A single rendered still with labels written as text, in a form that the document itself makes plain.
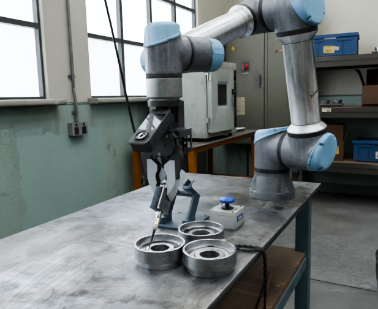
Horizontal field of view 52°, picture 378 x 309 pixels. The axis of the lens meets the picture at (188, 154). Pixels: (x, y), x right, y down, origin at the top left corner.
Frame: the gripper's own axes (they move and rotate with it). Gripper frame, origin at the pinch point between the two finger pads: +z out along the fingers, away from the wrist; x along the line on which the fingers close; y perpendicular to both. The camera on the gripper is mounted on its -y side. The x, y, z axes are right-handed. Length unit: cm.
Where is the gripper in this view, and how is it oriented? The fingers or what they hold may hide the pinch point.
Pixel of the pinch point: (163, 195)
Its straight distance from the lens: 83.4
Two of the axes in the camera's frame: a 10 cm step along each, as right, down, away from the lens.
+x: -8.8, -0.4, 4.7
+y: 4.7, -1.4, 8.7
